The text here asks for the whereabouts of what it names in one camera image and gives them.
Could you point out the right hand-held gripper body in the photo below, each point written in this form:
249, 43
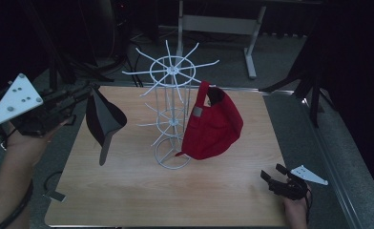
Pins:
291, 187

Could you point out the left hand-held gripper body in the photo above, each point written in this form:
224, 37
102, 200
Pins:
38, 111

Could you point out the grey sun visor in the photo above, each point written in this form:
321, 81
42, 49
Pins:
107, 117

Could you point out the red baseball cap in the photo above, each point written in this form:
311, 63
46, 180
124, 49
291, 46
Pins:
213, 130

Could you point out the person's right hand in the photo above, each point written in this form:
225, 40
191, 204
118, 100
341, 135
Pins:
296, 213

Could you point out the person's left hand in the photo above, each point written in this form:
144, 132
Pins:
26, 146

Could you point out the black metal stand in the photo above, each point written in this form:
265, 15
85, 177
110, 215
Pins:
53, 74
314, 95

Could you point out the small grey flat tag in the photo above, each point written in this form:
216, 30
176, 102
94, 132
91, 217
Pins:
55, 195

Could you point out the white metal desk frame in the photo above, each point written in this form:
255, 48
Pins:
220, 24

